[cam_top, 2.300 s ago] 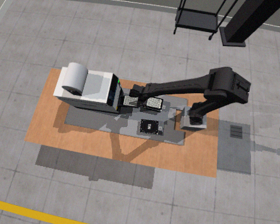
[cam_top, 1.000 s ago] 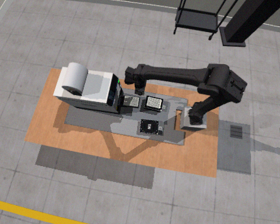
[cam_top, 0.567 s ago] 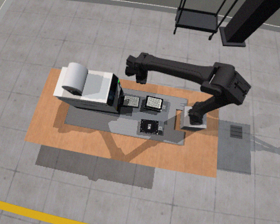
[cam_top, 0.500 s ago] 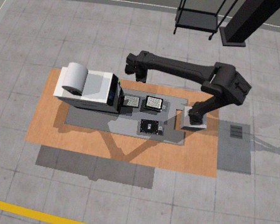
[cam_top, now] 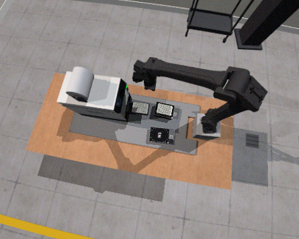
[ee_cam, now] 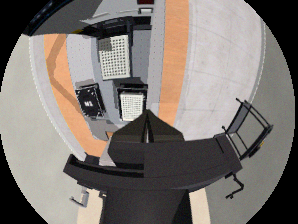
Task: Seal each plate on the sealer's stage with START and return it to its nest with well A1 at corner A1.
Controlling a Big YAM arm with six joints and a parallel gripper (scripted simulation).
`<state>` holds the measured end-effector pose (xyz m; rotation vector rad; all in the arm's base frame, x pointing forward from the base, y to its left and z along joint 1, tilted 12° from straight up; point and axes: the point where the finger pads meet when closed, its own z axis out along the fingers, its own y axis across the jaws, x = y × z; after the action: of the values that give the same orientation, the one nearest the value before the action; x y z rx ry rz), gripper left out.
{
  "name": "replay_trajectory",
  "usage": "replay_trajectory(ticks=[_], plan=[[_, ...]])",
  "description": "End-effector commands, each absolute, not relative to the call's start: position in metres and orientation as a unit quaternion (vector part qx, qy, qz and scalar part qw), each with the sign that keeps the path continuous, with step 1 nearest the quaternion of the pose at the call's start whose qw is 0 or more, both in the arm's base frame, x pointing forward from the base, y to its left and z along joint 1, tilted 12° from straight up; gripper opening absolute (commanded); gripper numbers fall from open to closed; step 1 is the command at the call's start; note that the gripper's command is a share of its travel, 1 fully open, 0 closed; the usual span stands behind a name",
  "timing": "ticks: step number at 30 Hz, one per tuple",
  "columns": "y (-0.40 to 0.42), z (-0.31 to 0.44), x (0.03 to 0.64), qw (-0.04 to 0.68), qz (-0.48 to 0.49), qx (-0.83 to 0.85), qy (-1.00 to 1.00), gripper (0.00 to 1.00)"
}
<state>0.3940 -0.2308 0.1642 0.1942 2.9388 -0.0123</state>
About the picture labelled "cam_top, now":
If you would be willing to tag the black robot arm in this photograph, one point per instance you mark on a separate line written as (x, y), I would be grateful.
(241, 87)

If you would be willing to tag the white roll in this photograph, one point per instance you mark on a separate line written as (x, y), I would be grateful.
(80, 82)

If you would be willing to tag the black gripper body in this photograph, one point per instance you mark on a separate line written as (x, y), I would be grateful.
(152, 85)

